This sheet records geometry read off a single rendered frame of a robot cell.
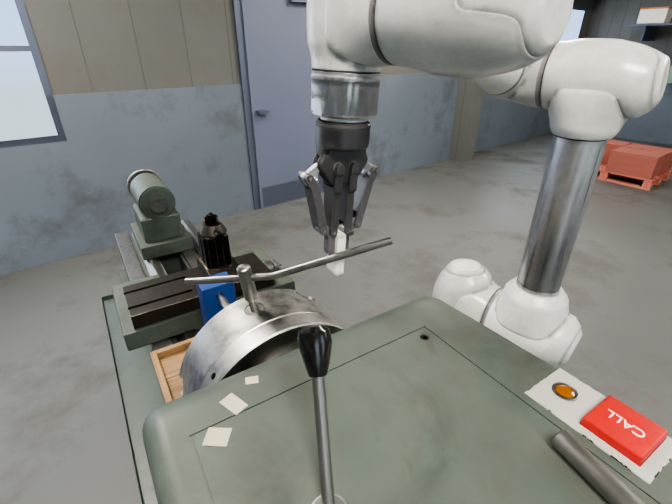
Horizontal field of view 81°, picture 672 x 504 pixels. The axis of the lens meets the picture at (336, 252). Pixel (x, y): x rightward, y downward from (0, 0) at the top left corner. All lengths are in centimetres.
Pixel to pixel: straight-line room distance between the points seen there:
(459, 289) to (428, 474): 75
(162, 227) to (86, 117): 222
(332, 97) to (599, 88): 56
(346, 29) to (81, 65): 343
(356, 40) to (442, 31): 11
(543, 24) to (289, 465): 47
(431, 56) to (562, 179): 59
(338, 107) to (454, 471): 42
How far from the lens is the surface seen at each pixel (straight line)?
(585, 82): 92
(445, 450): 47
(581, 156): 96
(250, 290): 65
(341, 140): 53
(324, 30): 51
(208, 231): 123
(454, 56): 43
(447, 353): 58
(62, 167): 389
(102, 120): 387
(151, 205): 167
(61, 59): 382
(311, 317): 66
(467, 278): 114
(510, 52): 42
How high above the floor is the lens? 163
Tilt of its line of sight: 28 degrees down
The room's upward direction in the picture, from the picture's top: straight up
